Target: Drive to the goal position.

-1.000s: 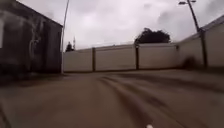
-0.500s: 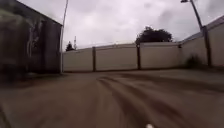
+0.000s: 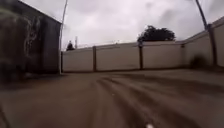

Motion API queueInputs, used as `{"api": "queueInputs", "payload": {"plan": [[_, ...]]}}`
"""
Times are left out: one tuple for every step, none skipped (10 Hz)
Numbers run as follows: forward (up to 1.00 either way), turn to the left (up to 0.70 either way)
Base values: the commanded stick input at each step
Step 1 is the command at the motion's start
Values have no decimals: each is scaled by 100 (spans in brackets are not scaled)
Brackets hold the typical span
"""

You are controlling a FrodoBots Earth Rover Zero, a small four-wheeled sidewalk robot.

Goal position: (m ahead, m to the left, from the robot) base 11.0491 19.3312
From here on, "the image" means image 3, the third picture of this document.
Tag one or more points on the small dark tree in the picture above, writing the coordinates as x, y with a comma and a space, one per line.
70, 46

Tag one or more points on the robot's own part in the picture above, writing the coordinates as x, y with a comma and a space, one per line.
149, 126

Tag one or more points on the dark bush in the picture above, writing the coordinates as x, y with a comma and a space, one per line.
198, 62

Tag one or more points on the dark leaning pole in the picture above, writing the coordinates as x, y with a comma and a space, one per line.
201, 14

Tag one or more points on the dark leafy tree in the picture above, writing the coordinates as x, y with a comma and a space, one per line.
156, 34

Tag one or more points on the pale thin pole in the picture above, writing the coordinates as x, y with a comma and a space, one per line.
62, 30

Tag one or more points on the pale panel wall with posts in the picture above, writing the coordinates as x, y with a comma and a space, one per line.
116, 56

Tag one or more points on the dark building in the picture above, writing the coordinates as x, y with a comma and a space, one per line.
30, 43

